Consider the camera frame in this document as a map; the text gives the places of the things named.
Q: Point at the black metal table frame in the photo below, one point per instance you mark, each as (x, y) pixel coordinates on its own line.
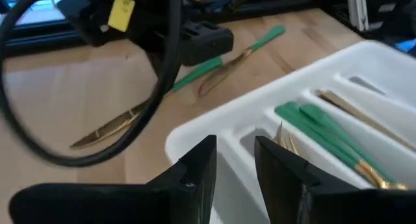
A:
(276, 9)

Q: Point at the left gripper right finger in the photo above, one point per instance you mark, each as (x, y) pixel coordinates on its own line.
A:
(292, 191)

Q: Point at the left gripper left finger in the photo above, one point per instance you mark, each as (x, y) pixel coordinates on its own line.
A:
(182, 191)

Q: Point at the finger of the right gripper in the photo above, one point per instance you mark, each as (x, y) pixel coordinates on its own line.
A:
(87, 19)
(208, 45)

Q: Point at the silver frame bracket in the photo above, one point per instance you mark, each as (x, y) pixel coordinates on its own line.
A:
(357, 9)

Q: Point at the white plastic cutlery organizer tray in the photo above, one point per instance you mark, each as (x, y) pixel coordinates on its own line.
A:
(292, 87)

